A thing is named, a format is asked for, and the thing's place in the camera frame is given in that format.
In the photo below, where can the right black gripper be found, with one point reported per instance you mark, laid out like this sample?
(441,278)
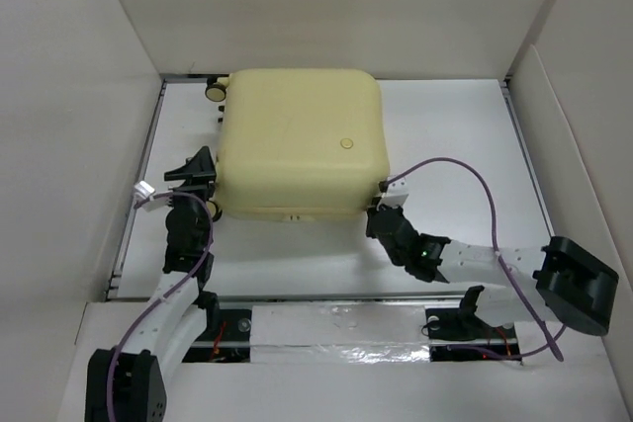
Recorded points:
(373,210)

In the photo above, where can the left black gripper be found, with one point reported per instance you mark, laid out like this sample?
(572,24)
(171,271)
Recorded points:
(200,176)

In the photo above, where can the yellow hard-shell suitcase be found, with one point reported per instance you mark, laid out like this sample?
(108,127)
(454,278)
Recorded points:
(298,143)

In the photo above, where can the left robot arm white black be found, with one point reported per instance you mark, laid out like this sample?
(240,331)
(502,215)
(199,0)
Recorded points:
(128,382)

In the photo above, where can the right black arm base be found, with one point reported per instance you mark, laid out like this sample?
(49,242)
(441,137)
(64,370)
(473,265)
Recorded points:
(456,334)

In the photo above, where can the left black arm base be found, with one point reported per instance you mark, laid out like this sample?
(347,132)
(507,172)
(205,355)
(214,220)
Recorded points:
(226,338)

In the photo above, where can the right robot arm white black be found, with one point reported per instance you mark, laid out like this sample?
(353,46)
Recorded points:
(560,281)

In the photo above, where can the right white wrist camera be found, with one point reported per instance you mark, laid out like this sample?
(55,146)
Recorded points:
(393,193)

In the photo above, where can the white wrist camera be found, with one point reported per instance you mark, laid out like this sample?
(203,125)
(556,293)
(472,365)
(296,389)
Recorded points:
(393,193)
(143,195)

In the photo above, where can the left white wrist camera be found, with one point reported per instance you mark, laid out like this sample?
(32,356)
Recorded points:
(143,195)

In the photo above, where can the silver aluminium rail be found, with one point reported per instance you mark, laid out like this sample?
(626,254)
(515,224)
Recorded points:
(278,299)

